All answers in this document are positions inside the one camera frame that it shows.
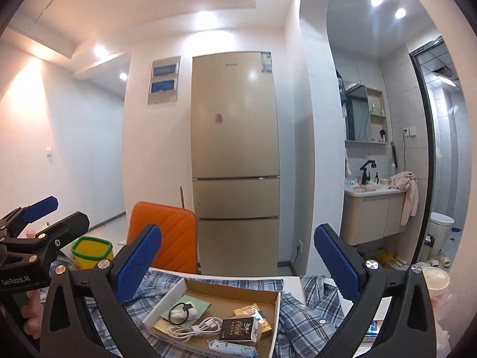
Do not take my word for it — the cardboard box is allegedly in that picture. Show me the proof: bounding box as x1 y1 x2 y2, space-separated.
143 277 281 357

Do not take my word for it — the white charging cable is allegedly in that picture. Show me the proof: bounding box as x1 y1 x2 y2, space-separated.
166 315 225 341

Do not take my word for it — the gold cigarette pack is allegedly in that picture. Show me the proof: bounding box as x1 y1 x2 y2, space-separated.
233 303 272 337

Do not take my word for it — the black Poke card box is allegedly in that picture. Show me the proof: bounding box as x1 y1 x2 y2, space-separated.
219 317 261 343

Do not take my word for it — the red and cream cigarette pack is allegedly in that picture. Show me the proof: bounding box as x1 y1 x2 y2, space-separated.
154 318 177 335

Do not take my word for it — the person's left hand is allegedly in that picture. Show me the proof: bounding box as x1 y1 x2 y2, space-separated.
20 290 44 340

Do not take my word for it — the yellow bin with green rim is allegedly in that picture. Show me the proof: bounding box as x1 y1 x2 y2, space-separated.
71 236 113 270

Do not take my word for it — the blue plaid shirt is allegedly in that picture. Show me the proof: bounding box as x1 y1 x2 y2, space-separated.
48 263 366 358

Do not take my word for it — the bathroom vanity cabinet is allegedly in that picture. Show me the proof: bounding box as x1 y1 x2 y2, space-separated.
340 188 406 246

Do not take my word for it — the white lidded cup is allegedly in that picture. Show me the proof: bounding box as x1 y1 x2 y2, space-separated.
422 267 450 305

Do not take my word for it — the black bathroom faucet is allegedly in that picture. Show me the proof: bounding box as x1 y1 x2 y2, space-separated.
360 159 377 185

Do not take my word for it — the white toilet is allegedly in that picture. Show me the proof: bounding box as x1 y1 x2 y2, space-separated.
425 212 455 260

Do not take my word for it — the pink towel on vanity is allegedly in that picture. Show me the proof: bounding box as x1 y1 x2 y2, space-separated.
390 171 419 226

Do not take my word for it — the light blue tissue pack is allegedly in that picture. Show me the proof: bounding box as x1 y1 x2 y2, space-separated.
208 340 258 358

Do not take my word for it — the bathroom mirror cabinet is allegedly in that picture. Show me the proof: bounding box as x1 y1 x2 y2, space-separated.
340 81 388 144

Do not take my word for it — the beige three-door refrigerator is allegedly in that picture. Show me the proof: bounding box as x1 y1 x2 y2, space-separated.
191 52 280 277

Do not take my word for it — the wall electrical panel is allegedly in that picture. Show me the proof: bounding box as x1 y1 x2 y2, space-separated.
147 56 180 105

